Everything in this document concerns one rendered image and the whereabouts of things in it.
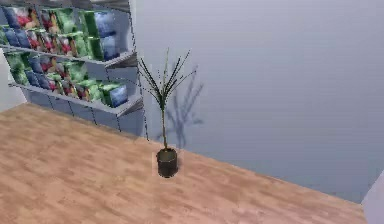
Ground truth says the house plant in dark pot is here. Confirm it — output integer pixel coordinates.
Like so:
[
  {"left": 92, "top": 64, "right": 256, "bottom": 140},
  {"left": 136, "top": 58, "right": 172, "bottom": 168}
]
[{"left": 137, "top": 47, "right": 198, "bottom": 179}]

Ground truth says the grey shelf with colourful books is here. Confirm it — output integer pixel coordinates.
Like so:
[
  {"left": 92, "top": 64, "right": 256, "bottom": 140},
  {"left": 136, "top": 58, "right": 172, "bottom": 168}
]
[{"left": 0, "top": 0, "right": 150, "bottom": 140}]

